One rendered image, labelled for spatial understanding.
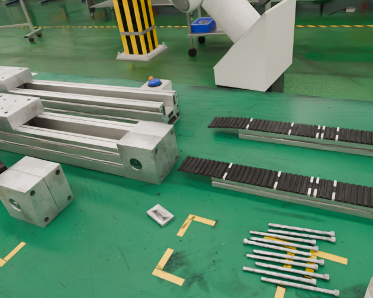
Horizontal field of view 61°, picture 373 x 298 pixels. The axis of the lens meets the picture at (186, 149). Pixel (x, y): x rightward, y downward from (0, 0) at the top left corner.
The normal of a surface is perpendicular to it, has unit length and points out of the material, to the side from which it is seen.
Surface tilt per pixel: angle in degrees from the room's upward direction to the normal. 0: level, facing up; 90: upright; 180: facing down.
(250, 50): 90
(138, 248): 0
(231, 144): 0
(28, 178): 0
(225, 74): 90
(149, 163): 90
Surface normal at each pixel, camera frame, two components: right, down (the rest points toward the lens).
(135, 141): -0.12, -0.82
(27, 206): -0.43, 0.55
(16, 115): 0.90, 0.15
